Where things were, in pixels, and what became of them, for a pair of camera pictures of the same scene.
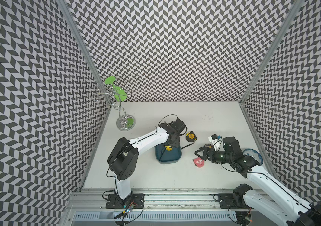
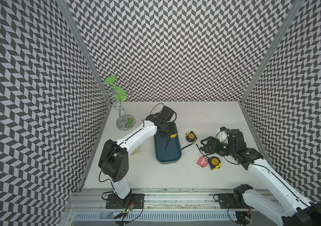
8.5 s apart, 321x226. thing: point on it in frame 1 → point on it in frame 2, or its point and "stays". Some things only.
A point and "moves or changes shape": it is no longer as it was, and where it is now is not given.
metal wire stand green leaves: [115, 91] stays
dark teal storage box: [164, 156] stays
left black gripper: [176, 143] → [173, 130]
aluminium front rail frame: [186, 207] stays
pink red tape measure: [198, 162] moves or changes shape
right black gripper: [204, 156] → [209, 142]
